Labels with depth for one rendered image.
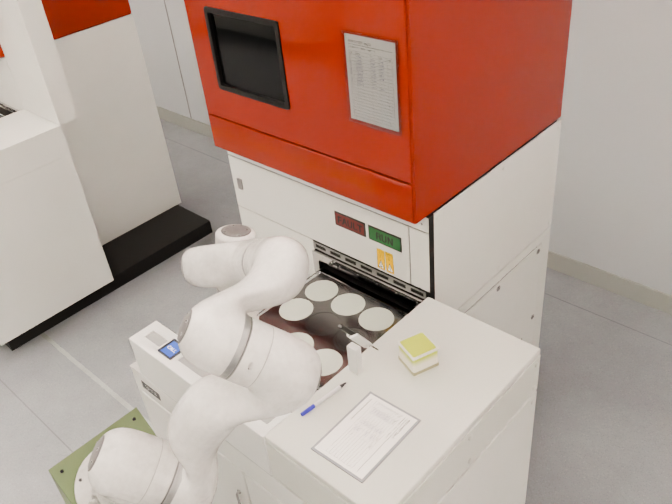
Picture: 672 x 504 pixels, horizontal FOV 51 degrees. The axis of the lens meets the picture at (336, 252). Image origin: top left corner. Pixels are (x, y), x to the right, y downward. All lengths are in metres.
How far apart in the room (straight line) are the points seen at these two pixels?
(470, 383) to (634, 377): 1.55
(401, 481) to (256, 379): 0.59
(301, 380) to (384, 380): 0.70
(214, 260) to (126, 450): 0.37
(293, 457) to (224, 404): 0.50
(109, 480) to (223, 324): 0.42
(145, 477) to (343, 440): 0.49
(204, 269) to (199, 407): 0.33
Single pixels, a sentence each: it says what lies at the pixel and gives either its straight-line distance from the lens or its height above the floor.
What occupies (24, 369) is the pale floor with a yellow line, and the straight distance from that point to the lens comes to 3.63.
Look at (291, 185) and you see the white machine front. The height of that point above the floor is 1.15.
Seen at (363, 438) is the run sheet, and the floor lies 0.97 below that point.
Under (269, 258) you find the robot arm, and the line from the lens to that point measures 1.09.
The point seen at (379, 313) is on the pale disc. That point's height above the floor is 0.90.
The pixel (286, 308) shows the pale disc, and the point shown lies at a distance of 2.06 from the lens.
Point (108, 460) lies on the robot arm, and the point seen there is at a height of 1.26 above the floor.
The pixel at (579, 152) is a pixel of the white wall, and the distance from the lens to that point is 3.32.
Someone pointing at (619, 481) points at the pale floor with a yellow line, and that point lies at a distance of 2.82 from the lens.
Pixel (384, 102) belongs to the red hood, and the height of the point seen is 1.54.
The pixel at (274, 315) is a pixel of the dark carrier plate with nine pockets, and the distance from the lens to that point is 2.05.
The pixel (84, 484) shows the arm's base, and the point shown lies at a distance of 1.71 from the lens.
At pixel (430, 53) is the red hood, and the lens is 1.64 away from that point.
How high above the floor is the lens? 2.20
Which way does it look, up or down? 35 degrees down
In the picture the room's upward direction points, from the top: 6 degrees counter-clockwise
